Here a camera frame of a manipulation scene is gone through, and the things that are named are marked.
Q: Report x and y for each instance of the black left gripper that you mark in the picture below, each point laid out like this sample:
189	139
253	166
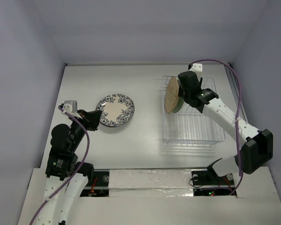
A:
92	118

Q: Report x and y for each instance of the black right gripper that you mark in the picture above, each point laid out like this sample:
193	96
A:
185	88

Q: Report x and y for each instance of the green plate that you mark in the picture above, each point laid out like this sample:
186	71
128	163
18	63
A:
179	105

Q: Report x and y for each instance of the beige floral plate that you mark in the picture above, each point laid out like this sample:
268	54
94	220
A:
171	96

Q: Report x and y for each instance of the white blue patterned plate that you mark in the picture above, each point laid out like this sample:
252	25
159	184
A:
115	103

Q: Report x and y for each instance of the red plate with teal flower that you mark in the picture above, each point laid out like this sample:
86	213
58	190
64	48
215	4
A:
116	119

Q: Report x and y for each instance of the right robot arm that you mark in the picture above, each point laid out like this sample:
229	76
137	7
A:
254	146

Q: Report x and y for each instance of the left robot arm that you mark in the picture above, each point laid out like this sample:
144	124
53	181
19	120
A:
66	177

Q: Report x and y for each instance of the white foam block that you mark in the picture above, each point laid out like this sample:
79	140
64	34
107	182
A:
150	183

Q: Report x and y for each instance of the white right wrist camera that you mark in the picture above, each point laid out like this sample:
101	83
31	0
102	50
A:
196	67

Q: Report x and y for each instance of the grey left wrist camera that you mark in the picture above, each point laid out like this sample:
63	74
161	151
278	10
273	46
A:
71	106

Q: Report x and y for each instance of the white wire dish rack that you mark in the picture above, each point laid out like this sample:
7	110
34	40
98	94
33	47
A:
188	127

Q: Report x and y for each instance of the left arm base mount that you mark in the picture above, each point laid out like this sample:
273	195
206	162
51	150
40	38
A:
99	186

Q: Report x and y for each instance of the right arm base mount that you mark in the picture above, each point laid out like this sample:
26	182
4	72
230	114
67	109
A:
205	182

